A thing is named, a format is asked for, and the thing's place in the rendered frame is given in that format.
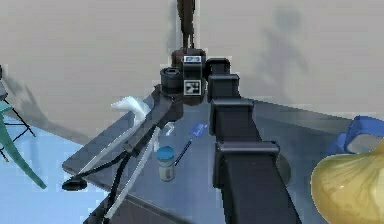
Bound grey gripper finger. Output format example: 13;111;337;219
61;127;137;192
83;127;162;224

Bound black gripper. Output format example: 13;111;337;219
123;66;185;158

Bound white curved statue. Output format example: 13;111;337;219
110;95;152;128

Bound blue lidded grey jar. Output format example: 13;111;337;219
156;145;176;183

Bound blue headed thin brush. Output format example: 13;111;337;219
173;121;208;167

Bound dark grey table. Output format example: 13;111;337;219
61;93;354;224

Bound blue curved object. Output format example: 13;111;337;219
327;115;384;156

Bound yellow rounded object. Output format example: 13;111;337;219
310;139;384;224

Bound dark brown post on base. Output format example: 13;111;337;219
170;0;208;106

